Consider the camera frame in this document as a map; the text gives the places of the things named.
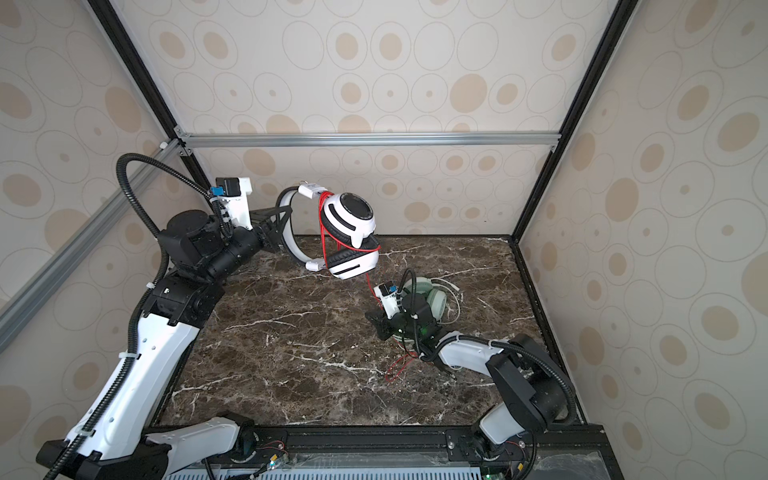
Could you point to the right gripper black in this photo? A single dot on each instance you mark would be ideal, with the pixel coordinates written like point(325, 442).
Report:
point(382, 326)

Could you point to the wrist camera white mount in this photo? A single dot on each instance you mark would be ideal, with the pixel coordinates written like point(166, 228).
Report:
point(231, 194)
point(389, 298)

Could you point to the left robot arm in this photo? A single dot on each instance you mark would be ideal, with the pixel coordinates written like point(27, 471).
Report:
point(199, 251)

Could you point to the green headphones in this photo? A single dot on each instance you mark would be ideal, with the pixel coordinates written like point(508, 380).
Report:
point(435, 296)

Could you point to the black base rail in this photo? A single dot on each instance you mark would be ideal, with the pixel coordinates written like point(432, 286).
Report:
point(366, 450)

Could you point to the white black headphones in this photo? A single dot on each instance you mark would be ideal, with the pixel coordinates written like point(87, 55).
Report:
point(348, 220)

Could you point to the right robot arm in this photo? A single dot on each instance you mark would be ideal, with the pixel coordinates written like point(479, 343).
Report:
point(536, 394)

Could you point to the horizontal aluminium frame bar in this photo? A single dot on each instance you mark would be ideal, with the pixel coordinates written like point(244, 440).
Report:
point(380, 139)

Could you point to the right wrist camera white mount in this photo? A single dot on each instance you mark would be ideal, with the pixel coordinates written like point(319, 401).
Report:
point(389, 298)

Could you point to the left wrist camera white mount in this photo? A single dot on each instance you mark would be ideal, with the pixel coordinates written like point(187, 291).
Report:
point(231, 194)

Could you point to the left diagonal aluminium frame bar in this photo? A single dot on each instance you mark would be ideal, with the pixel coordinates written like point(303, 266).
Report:
point(35, 293)

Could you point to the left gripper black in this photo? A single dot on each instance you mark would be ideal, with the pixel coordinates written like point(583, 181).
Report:
point(271, 231)

